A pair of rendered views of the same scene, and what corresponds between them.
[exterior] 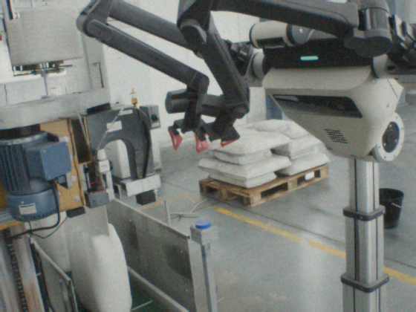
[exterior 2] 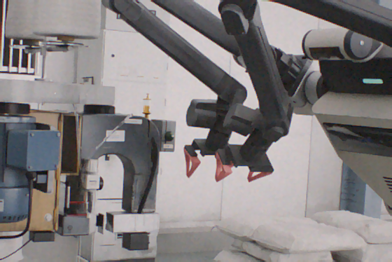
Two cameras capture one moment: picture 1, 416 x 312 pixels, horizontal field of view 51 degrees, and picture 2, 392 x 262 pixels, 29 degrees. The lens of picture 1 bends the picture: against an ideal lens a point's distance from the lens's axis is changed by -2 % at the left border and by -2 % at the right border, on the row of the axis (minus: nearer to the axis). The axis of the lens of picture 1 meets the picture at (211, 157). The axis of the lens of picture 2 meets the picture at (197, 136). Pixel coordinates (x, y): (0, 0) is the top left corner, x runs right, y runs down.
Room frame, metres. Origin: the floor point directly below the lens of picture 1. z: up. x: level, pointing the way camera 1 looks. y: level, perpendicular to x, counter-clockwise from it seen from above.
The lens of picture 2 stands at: (-0.50, -0.03, 1.40)
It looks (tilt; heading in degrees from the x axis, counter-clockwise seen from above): 3 degrees down; 4
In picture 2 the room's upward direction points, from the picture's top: 4 degrees clockwise
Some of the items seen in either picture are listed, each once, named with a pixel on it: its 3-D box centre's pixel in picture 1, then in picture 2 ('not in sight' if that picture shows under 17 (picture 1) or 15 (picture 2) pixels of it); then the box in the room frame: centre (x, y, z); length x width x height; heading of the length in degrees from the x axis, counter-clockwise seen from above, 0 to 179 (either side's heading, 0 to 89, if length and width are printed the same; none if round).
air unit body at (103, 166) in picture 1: (104, 170); (91, 188); (1.51, 0.38, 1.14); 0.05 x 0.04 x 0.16; 125
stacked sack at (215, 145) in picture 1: (228, 139); (268, 226); (4.71, -0.20, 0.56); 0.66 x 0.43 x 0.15; 122
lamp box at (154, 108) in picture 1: (149, 117); (162, 135); (1.71, 0.22, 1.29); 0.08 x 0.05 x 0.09; 35
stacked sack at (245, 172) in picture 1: (255, 165); not in sight; (4.39, -0.44, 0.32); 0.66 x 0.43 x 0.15; 127
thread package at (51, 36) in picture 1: (52, 35); (67, 5); (1.38, 0.43, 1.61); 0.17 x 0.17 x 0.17
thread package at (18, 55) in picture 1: (29, 41); (32, 11); (1.59, 0.58, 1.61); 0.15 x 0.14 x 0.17; 35
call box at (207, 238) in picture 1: (203, 232); not in sight; (1.66, 0.06, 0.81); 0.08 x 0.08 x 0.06; 35
